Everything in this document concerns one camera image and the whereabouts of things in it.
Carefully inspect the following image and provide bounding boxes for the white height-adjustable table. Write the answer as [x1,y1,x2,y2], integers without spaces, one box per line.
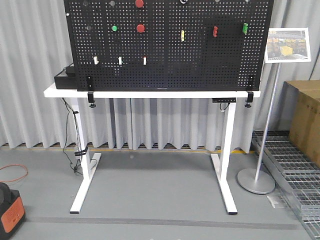
[43,83,261,215]

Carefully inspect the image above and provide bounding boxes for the orange floor cable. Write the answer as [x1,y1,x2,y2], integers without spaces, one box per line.
[0,164,29,183]

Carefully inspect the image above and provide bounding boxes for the black table clamp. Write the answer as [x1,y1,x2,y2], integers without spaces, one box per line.
[86,75,96,108]
[245,74,255,108]

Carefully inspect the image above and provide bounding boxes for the green toggle switch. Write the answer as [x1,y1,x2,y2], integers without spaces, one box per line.
[242,22,249,35]

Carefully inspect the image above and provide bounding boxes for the lower red mushroom button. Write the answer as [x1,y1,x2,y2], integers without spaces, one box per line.
[136,24,146,33]

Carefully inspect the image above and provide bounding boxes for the brown cardboard box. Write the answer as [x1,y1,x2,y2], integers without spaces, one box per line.
[287,80,320,166]

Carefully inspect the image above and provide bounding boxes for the black perforated pegboard panel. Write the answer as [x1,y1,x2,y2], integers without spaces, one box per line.
[64,0,274,92]

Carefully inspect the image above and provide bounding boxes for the black table control panel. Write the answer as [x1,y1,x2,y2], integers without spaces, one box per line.
[212,97,237,103]

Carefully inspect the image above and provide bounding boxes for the grey curtain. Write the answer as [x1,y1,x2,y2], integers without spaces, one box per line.
[0,0,320,151]

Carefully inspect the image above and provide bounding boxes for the green round push button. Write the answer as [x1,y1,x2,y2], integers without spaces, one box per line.
[112,25,118,32]

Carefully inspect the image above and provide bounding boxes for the silver sign stand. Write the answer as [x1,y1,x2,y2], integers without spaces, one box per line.
[237,63,282,195]

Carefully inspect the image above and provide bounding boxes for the printed photo sign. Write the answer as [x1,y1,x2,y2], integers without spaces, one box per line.
[265,27,312,64]

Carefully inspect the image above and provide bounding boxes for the left black table clamp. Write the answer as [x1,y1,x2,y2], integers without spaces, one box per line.
[86,75,96,108]

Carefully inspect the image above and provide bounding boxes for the red mushroom button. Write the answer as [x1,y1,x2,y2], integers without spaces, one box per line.
[136,24,146,33]
[135,0,145,8]

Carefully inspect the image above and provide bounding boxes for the black electronics box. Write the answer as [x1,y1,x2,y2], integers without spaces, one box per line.
[54,63,77,90]

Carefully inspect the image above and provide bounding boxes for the green white rocker switch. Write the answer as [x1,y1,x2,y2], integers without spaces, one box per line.
[118,56,123,65]

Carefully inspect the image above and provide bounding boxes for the black hanging cables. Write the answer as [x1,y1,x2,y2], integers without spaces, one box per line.
[61,97,99,177]

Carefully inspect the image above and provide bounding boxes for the right black table clamp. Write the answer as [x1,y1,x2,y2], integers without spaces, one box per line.
[245,74,255,108]

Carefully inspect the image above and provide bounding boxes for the upper red mushroom button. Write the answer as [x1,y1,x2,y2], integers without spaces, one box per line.
[135,0,145,8]

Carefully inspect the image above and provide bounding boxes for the metal floor grating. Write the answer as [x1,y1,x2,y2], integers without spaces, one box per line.
[262,131,320,240]

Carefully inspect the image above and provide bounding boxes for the yellow toggle switch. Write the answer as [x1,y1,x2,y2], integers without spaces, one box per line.
[180,30,185,42]

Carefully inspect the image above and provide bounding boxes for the red toggle switch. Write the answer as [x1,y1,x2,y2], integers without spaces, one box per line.
[213,26,218,38]

